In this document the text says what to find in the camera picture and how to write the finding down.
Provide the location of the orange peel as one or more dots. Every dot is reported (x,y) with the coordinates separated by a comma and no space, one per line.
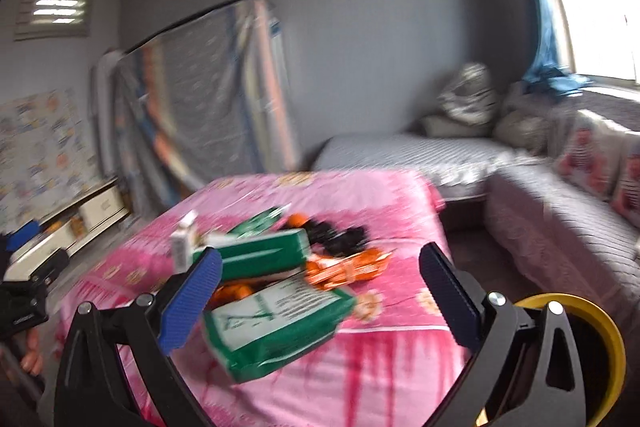
(229,293)

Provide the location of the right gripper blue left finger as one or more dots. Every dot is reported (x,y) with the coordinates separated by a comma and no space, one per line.
(184,297)

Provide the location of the green tissue pack middle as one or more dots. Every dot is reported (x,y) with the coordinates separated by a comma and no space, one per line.
(258,255)

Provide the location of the blue curtain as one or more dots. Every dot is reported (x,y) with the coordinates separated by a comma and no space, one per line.
(545,76)

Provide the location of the green white tissue pack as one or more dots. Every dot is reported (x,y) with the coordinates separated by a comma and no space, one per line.
(274,327)

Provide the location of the white low cabinet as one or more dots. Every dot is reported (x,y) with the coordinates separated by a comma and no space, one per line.
(72,228)

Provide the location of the wall vent grille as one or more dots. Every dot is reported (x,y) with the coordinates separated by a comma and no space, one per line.
(39,19)

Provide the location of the grey flat pillow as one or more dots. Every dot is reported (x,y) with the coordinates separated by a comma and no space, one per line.
(443,127)

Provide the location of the black plastic bag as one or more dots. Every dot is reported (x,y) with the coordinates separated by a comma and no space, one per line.
(336,243)

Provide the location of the pink white carton box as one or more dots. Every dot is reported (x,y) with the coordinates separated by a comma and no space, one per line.
(183,242)

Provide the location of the orange snack bag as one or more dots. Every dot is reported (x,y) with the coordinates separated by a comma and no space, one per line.
(327,273)

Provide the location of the person left hand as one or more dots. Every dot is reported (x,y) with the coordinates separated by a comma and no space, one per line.
(32,361)

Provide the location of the grey quilted sofa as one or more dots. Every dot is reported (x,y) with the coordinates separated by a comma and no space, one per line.
(559,236)

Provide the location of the grey cushion bundle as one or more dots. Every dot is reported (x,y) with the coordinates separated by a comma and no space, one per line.
(524,120)

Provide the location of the baby print pillow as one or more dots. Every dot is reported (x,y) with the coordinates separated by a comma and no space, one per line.
(592,153)
(626,196)

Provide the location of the striped grey mattress leaning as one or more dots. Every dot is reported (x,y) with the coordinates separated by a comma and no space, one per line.
(201,100)

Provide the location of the yellow rimmed trash bin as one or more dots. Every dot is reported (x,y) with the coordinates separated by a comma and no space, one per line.
(566,370)

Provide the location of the small green white pack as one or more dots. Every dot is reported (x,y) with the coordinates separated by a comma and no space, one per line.
(260,223)

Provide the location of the silver plastic bag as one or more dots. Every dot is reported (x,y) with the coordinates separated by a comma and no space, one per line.
(469,96)

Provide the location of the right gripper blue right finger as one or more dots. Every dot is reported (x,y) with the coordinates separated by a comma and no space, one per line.
(454,303)

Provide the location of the baby print pillow left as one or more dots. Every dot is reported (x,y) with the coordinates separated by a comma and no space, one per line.
(592,153)

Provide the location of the baby print pillow right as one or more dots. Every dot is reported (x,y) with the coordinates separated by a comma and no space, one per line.
(626,196)

